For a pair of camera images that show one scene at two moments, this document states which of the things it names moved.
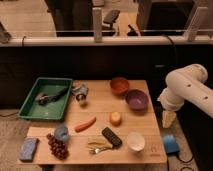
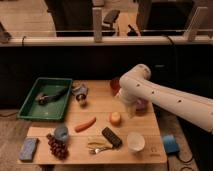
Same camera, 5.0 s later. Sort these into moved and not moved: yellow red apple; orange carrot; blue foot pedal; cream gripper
Moved: cream gripper
Not moved: yellow red apple; blue foot pedal; orange carrot
